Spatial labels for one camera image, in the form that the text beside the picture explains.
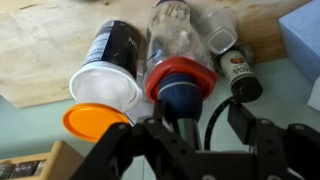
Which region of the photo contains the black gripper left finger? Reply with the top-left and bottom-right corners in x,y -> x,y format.
69,99 -> 201,180

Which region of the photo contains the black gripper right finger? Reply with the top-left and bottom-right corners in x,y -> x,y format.
227,100 -> 320,180

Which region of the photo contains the wooden butcher block counter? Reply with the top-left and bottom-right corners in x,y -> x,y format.
0,0 -> 313,109

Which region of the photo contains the glass spice jar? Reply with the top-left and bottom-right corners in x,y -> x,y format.
10,161 -> 38,179
0,163 -> 16,180
34,160 -> 47,177

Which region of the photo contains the dark glass bottle cream label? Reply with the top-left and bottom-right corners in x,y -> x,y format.
218,46 -> 264,103

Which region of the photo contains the clear container with orange lid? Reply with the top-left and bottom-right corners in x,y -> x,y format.
61,19 -> 144,144

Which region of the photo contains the blue box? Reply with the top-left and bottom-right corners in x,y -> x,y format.
278,0 -> 320,84

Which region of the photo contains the clear plastic jar red rim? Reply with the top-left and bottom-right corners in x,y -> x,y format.
143,0 -> 219,104

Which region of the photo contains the small clear plastic cup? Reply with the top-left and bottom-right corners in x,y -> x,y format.
198,8 -> 239,55

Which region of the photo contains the wooden wall spice rack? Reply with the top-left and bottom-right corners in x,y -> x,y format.
0,139 -> 85,180

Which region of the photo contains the black cable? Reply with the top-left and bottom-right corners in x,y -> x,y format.
203,95 -> 242,151

